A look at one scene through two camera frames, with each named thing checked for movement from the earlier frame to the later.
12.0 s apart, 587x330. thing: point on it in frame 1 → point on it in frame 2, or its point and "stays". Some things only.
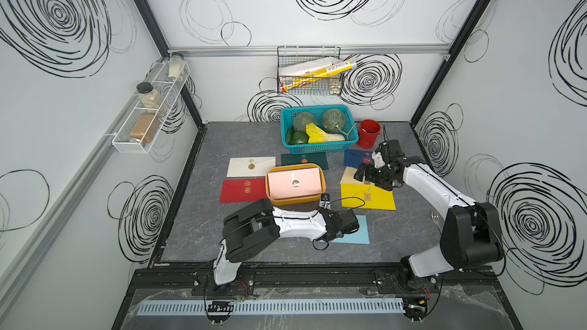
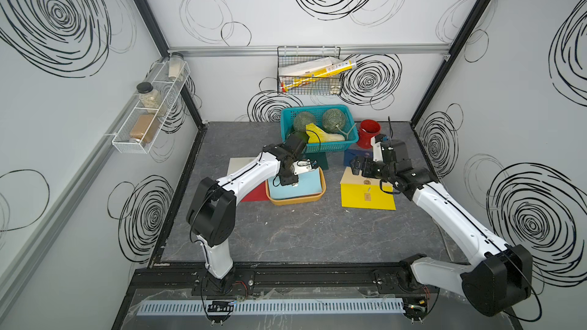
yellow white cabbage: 316,135 stays
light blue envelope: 361,236 → 309,183
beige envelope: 348,177 stays
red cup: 369,130 stays
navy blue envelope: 353,158 stays
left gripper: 337,236 → 286,180
